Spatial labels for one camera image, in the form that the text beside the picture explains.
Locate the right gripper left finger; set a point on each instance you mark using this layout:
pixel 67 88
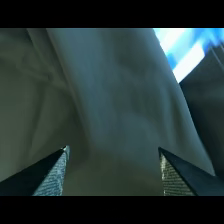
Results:
pixel 43 178

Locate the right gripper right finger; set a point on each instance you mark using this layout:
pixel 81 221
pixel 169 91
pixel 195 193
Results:
pixel 186 176

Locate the grey garment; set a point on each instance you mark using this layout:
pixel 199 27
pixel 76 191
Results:
pixel 110 100

